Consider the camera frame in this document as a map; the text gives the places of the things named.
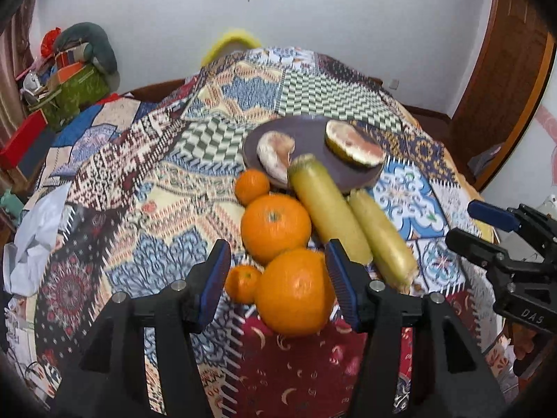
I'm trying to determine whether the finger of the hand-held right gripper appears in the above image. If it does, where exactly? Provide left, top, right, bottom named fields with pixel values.
left=445, top=227, right=529, bottom=277
left=468, top=200, right=557, bottom=266

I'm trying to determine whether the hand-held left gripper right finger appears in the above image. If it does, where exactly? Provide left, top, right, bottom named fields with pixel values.
left=324, top=239, right=509, bottom=418

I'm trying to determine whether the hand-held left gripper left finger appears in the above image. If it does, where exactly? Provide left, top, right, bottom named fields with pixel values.
left=52, top=239, right=233, bottom=418

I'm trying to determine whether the small mandarin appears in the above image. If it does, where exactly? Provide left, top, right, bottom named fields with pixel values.
left=235, top=169, right=271, bottom=206
left=225, top=265, right=263, bottom=305

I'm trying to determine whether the large orange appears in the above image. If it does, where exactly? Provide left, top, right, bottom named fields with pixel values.
left=241, top=194, right=312, bottom=265
left=254, top=248, right=336, bottom=337

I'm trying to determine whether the dark brown plate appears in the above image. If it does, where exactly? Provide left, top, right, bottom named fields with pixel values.
left=242, top=115, right=386, bottom=195

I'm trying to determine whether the patchwork printed blanket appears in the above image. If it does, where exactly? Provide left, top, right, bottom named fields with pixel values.
left=32, top=46, right=501, bottom=418

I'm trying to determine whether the peeled pomelo segment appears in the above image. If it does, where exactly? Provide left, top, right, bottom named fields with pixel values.
left=256, top=131, right=296, bottom=186

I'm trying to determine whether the brown wooden door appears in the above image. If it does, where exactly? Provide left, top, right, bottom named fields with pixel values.
left=449, top=0, right=556, bottom=191

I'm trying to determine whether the white crumpled cloth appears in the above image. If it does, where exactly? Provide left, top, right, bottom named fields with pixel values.
left=2, top=183, right=73, bottom=297

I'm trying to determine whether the teal soft toy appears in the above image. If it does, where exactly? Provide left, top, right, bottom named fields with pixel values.
left=0, top=189, right=25, bottom=217

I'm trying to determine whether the green storage box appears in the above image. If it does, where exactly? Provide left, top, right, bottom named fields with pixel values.
left=40, top=63, right=109, bottom=132

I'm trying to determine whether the red box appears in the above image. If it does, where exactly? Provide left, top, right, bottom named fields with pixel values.
left=0, top=111, right=48, bottom=170

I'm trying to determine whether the yellow foam tube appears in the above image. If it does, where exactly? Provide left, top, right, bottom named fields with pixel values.
left=203, top=28, right=263, bottom=66

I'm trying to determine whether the orange gift box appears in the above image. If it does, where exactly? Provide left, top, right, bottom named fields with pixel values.
left=54, top=50, right=86, bottom=83

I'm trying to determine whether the grey plush pillow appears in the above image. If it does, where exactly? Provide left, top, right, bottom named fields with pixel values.
left=53, top=22, right=121, bottom=90

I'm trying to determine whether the red plastic bag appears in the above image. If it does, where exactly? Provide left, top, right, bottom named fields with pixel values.
left=41, top=27, right=60, bottom=54

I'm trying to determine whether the striped brown curtain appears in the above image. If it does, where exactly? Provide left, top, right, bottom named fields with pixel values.
left=0, top=0, right=41, bottom=133

